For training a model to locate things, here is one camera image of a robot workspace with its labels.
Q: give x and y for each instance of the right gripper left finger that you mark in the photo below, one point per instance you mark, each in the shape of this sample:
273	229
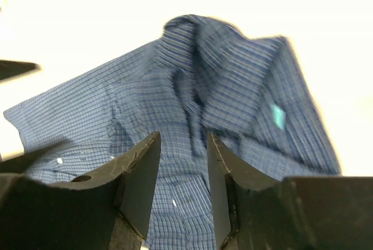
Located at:
107	208

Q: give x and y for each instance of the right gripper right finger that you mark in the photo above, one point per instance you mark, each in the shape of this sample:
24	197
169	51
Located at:
254	211

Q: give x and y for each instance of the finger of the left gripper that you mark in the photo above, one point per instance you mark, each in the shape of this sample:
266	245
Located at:
9	69

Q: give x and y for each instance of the blue plaid long sleeve shirt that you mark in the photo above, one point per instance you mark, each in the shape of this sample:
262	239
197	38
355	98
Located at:
201	76

